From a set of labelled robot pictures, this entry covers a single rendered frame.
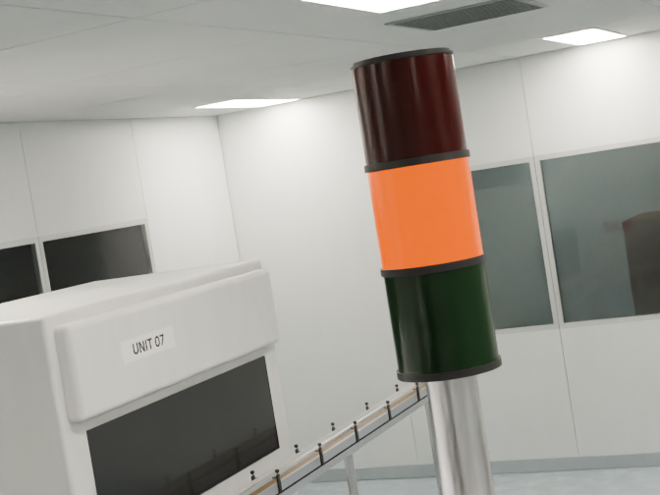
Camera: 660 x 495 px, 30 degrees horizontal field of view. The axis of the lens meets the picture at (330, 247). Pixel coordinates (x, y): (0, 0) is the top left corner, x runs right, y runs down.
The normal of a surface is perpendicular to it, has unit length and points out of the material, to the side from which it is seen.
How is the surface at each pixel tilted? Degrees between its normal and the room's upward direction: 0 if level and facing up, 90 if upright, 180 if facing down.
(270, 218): 90
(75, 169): 90
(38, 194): 90
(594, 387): 90
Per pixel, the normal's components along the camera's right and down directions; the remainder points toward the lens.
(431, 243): -0.03, 0.06
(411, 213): -0.33, 0.11
